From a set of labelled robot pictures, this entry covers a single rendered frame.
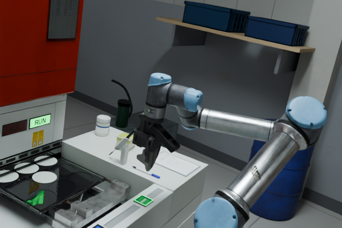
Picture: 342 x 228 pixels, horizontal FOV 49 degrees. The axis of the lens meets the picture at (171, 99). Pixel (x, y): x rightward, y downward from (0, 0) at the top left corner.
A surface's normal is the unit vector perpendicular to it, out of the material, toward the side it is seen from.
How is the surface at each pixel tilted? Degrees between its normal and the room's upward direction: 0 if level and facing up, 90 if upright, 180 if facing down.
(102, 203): 0
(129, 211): 0
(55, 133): 90
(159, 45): 90
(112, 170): 90
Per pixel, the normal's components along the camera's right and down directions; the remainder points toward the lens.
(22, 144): 0.85, 0.28
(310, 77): -0.58, 0.13
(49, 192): 0.17, -0.95
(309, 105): -0.06, -0.59
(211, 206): -0.25, -0.42
